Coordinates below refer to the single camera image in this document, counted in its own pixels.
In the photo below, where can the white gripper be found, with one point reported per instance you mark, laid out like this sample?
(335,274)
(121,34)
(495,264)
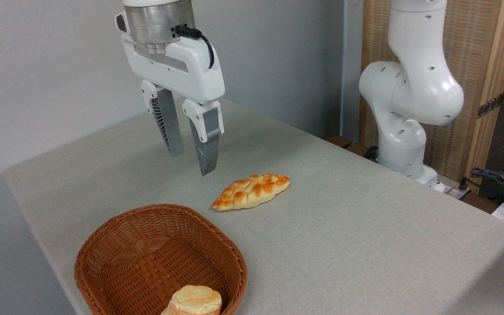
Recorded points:
(190,65)

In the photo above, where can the pale round bread bun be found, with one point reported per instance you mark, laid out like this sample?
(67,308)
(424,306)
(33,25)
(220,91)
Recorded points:
(195,302)

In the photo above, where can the braided golden bread loaf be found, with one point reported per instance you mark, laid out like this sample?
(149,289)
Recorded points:
(252,191)

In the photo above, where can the brown wicker basket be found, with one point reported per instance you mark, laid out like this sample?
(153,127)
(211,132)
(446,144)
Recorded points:
(138,258)

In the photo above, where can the dark brown wooden bench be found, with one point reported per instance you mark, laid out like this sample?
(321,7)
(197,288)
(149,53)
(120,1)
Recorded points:
(344,143)

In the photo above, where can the rattan wooden folding screen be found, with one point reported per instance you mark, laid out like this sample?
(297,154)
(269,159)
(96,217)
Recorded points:
(475,52)

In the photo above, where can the metal screen hinge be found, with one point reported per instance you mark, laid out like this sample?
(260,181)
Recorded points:
(490,106)

